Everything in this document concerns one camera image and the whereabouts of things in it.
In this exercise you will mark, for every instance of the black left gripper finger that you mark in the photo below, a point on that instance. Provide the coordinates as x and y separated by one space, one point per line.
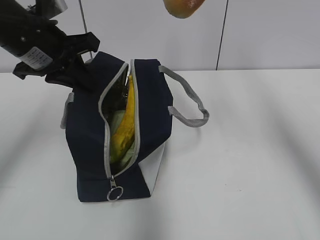
73 74

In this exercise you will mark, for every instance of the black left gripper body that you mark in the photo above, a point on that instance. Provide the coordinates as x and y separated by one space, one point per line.
37 62

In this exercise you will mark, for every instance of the green lidded glass container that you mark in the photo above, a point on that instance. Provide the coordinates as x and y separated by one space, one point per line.
119 166

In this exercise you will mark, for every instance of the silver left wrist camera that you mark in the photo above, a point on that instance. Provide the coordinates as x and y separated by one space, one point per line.
47 8

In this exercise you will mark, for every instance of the yellow banana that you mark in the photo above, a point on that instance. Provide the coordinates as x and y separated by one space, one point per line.
124 136

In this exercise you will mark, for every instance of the brown bread roll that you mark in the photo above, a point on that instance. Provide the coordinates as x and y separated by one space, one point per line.
182 9

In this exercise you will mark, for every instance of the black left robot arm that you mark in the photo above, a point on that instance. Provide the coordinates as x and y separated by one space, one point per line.
31 34

